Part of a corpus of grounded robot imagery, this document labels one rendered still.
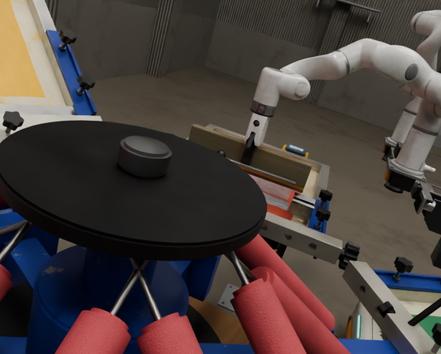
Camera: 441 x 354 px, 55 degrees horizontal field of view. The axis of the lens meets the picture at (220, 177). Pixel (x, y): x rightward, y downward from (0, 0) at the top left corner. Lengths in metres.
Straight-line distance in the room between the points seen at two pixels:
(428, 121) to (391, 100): 8.16
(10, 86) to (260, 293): 0.93
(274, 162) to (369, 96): 8.54
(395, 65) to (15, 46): 1.10
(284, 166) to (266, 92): 0.24
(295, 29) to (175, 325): 9.63
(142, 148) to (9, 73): 0.83
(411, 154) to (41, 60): 1.29
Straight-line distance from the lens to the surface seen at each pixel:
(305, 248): 1.14
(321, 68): 1.41
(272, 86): 1.28
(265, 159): 1.35
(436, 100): 1.58
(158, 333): 0.39
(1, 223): 0.87
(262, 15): 10.09
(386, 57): 1.39
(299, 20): 9.92
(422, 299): 1.27
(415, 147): 1.71
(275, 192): 1.54
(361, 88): 9.82
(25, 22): 1.44
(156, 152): 0.48
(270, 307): 0.47
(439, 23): 2.01
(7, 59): 1.30
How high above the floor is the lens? 1.52
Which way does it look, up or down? 22 degrees down
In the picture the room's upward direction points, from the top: 17 degrees clockwise
